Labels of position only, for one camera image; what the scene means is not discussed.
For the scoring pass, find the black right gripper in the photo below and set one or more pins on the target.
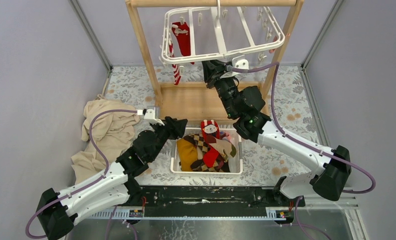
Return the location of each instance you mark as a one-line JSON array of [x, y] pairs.
[[212, 70]]

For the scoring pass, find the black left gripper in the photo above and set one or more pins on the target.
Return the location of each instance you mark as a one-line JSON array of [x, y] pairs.
[[175, 129]]

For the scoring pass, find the wooden hanger stand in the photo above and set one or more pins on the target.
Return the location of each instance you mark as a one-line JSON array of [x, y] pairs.
[[193, 100]]

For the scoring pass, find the mustard yellow sock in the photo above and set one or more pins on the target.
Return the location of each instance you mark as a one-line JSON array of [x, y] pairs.
[[187, 153]]

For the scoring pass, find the pink patterned sock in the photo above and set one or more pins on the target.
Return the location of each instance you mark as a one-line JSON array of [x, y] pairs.
[[227, 137]]

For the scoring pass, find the red bow sock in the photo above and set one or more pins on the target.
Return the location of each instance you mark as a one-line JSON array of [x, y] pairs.
[[210, 132]]

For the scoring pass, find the beige sock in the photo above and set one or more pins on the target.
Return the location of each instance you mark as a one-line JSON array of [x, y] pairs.
[[226, 150]]

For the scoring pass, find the red white striped sock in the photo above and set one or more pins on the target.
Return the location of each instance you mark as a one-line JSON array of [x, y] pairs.
[[176, 67]]

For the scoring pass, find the white plastic basket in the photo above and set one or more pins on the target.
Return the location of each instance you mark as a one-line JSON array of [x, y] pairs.
[[235, 163]]

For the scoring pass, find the plain red sock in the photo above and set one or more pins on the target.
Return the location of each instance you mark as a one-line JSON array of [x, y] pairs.
[[181, 32]]

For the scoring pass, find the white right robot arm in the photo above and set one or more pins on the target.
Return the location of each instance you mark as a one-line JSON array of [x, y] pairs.
[[329, 168]]

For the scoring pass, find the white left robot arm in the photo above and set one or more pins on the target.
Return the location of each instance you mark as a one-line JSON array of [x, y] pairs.
[[58, 212]]

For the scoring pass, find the white plastic clip hanger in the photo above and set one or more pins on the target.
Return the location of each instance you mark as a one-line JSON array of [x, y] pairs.
[[220, 33]]

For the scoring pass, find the beige crumpled cloth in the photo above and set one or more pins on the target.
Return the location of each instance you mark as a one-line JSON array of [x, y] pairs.
[[112, 124]]

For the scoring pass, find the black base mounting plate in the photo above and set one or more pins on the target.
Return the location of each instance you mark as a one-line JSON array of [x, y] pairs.
[[211, 201]]

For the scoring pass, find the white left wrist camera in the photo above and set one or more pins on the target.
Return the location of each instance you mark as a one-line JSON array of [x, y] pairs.
[[151, 114]]

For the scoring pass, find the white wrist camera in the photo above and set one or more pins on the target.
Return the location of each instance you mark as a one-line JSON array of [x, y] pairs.
[[151, 114], [238, 65]]

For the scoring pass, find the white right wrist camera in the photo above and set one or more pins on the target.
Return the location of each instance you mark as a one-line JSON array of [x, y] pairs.
[[238, 65]]

